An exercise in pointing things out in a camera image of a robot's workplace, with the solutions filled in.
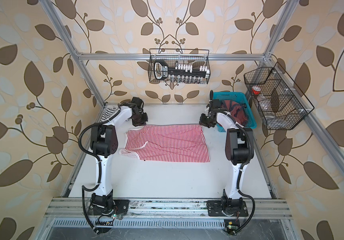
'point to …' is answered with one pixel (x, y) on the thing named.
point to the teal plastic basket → (240, 98)
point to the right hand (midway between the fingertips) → (201, 123)
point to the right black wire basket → (281, 104)
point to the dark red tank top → (237, 110)
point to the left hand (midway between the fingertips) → (147, 121)
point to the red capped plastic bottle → (256, 90)
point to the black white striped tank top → (108, 111)
